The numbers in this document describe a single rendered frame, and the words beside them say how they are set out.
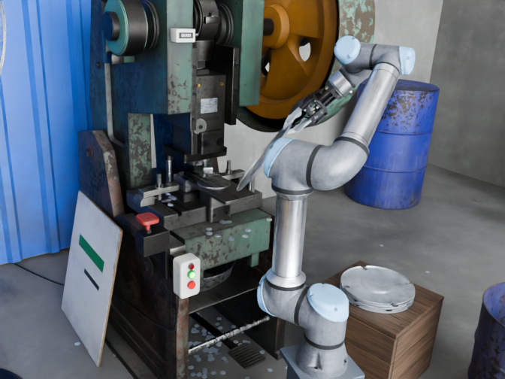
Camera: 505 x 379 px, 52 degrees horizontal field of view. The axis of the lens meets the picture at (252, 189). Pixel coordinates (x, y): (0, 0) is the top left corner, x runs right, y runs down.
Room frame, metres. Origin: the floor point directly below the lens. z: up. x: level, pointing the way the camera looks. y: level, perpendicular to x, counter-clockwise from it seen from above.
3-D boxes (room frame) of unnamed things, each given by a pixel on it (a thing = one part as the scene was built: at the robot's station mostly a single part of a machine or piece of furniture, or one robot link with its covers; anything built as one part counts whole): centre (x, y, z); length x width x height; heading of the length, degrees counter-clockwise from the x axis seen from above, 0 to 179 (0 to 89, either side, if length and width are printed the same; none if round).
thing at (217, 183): (1.78, 0.11, 0.72); 0.25 x 0.14 x 0.14; 39
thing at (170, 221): (1.92, 0.23, 0.68); 0.45 x 0.30 x 0.06; 129
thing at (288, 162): (1.32, -0.11, 0.82); 0.15 x 0.12 x 0.55; 58
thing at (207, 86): (1.89, 0.20, 1.04); 0.17 x 0.15 x 0.30; 39
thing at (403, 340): (1.82, -0.52, 0.18); 0.40 x 0.38 x 0.35; 47
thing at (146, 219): (1.53, 0.33, 0.72); 0.07 x 0.06 x 0.08; 39
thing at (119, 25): (1.92, 0.23, 1.33); 0.66 x 0.18 x 0.18; 129
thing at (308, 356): (1.25, -0.23, 0.50); 0.15 x 0.15 x 0.10
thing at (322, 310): (1.26, -0.22, 0.62); 0.13 x 0.12 x 0.14; 58
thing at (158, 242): (1.54, 0.32, 0.62); 0.10 x 0.06 x 0.20; 129
